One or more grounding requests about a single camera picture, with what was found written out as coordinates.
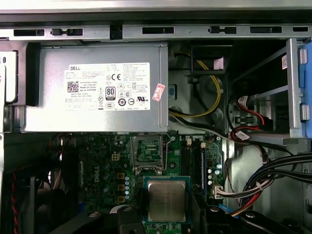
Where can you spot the blue plastic drive carrier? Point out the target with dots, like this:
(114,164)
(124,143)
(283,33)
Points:
(307,97)

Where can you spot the black case fan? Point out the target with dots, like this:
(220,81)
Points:
(48,202)

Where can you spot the white zip tie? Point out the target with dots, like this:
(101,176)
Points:
(220,90)

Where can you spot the grey metal drive cage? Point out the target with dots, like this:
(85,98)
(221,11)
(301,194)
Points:
(292,85)

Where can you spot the grey power supply unit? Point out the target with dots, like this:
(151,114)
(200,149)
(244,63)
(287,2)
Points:
(97,122)

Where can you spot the black PC case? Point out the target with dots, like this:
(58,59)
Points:
(185,31)

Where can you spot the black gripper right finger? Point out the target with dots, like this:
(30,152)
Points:
(219,221)

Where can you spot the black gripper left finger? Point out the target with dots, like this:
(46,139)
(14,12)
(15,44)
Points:
(126,219)

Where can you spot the white board connector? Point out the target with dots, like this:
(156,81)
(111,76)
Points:
(218,191)

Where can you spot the silver green CPU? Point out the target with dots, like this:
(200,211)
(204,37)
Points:
(165,202)

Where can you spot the metal locking lever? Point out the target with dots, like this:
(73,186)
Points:
(166,156)

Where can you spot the black RAM slot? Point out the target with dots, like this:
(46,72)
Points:
(196,165)
(189,161)
(184,161)

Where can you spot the blue case clip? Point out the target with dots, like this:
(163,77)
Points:
(172,92)

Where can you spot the green motherboard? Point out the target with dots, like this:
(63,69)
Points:
(107,151)

